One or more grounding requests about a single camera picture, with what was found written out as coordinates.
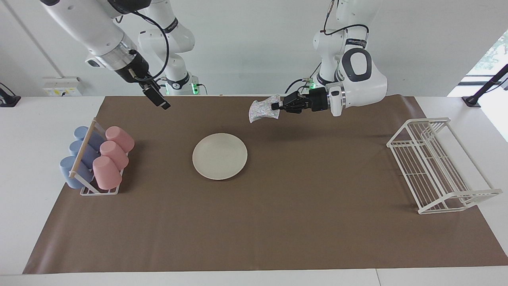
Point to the brown paper table mat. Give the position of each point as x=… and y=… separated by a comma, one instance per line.
x=278, y=222

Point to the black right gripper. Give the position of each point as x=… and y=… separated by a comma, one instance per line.
x=135, y=67

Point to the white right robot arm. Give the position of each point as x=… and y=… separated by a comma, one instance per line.
x=79, y=24

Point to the black stand arm with base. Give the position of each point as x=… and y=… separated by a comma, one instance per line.
x=472, y=100

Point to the white wall outlet box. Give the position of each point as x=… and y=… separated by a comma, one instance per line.
x=63, y=87

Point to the cream round plate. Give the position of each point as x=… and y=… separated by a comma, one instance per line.
x=220, y=156

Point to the bright window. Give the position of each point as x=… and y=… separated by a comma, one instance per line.
x=498, y=47

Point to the blue plastic cup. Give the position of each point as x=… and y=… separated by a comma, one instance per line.
x=71, y=172
x=79, y=151
x=81, y=133

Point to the silver foil packet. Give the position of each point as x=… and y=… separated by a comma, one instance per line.
x=262, y=111

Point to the cup rack with wooden bar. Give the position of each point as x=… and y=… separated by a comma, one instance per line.
x=81, y=157

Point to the black table clamp mount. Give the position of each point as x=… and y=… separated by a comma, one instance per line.
x=10, y=101

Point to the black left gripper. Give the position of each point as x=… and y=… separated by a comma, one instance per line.
x=313, y=99

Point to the pink plastic cup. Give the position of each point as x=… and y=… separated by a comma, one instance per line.
x=114, y=155
x=106, y=174
x=120, y=138

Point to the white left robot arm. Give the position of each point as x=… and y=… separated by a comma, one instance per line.
x=361, y=83

